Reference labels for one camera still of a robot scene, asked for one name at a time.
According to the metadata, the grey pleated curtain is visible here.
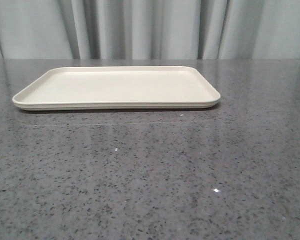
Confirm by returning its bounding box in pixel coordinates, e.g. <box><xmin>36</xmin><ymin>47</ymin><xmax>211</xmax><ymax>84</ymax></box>
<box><xmin>0</xmin><ymin>0</ymin><xmax>300</xmax><ymax>60</ymax></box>

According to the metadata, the cream rectangular plastic tray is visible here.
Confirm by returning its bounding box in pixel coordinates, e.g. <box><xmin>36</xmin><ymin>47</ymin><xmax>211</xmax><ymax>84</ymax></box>
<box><xmin>12</xmin><ymin>66</ymin><xmax>221</xmax><ymax>111</ymax></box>

